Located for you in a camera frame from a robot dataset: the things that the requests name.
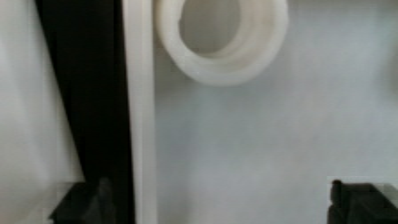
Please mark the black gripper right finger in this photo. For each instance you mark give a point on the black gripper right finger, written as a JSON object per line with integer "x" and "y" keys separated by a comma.
{"x": 359, "y": 205}

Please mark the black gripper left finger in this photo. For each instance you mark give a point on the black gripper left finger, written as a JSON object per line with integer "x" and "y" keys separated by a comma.
{"x": 86, "y": 206}

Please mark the white square tabletop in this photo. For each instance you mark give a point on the white square tabletop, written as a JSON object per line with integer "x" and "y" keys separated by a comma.
{"x": 244, "y": 147}

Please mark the white U-shaped obstacle fence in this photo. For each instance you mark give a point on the white U-shaped obstacle fence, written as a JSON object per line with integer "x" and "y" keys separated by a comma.
{"x": 40, "y": 167}

